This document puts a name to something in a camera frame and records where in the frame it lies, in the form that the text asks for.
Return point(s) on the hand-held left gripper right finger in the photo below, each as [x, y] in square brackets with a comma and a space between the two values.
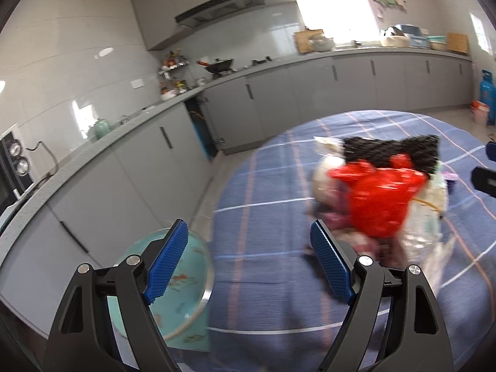
[329, 267]

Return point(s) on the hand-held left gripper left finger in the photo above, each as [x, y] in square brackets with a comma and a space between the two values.
[166, 263]

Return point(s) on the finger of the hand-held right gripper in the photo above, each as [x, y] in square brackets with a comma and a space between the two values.
[491, 152]
[482, 180]

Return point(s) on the teal round trash bin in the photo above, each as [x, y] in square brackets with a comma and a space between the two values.
[186, 279]

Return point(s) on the pink white wrapper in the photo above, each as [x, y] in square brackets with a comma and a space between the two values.
[333, 217]

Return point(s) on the red plastic bag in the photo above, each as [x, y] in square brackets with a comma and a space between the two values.
[376, 201]

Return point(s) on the white plastic bag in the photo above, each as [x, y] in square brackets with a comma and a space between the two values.
[321, 178]

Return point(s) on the black mesh bag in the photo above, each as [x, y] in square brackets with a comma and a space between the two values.
[372, 149]

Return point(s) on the small purple wrapper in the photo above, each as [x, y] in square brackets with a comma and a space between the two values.
[451, 178]

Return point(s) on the white red bucket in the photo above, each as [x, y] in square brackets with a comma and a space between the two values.
[479, 114]

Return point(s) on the blue gas cylinder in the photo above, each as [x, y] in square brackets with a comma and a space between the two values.
[489, 97]

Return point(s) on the blue plaid tablecloth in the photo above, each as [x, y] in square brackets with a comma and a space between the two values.
[271, 209]

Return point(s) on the grey kitchen base cabinets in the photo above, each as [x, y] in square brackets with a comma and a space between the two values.
[116, 186]

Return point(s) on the brown cardboard box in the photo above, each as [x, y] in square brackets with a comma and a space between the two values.
[457, 42]

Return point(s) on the teal plastic basin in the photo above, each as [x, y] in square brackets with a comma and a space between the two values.
[436, 42]

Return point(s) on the dish rack with dishes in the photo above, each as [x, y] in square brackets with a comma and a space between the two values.
[403, 37]

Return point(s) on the teal ceramic jar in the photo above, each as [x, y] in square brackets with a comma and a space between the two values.
[100, 128]

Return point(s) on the black white microwave oven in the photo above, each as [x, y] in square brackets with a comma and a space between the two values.
[11, 186]

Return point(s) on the metal spice rack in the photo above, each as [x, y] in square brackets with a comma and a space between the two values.
[172, 75]

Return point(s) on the grey cooking pot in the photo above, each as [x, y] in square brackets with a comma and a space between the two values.
[323, 43]

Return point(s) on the black wok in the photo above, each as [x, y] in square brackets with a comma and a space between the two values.
[219, 66]

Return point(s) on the bright window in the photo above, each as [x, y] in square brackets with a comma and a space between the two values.
[337, 4]

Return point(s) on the black gas stove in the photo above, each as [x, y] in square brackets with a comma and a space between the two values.
[261, 62]

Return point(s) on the wooden cutting board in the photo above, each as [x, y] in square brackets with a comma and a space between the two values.
[304, 42]

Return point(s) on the black range hood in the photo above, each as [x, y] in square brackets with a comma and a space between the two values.
[217, 7]

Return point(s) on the green wall decoration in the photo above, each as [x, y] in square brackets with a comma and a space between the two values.
[389, 3]

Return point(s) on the white wall socket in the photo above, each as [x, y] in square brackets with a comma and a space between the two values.
[138, 83]

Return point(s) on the grey wall cabinet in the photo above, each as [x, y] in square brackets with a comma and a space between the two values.
[162, 0]

